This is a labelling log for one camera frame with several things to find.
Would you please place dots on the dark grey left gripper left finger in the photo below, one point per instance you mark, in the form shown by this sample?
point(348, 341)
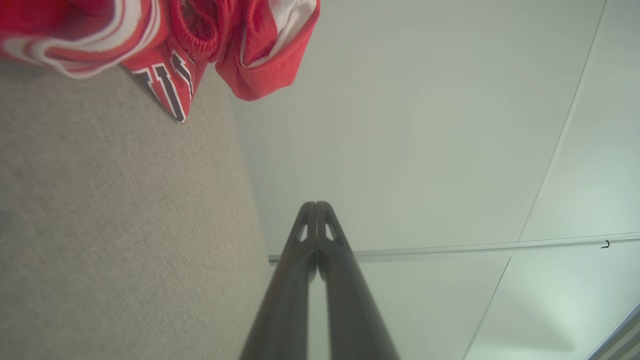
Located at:
point(285, 310)

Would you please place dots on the grey frame corner piece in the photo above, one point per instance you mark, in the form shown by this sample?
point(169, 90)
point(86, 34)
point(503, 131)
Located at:
point(620, 335)

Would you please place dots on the red white lettered t-shirt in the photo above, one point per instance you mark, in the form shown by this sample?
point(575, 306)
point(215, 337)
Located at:
point(75, 30)

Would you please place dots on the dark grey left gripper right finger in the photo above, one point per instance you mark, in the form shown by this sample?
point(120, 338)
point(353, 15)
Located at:
point(355, 320)

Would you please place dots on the thin grey metal rail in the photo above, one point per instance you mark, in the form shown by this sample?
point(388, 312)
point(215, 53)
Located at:
point(450, 248)

